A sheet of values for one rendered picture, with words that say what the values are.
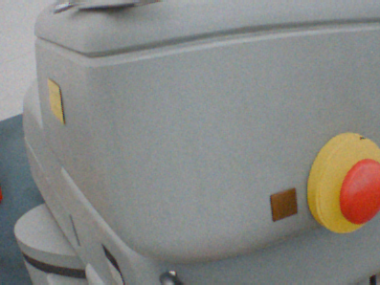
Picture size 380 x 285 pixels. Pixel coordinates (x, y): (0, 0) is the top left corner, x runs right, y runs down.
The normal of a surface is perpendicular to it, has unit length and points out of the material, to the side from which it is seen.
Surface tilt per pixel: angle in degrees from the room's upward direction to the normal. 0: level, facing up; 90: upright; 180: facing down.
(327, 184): 90
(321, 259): 90
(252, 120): 90
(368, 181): 85
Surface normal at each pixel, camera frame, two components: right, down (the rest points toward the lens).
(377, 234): 0.26, 0.15
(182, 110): -0.03, 0.22
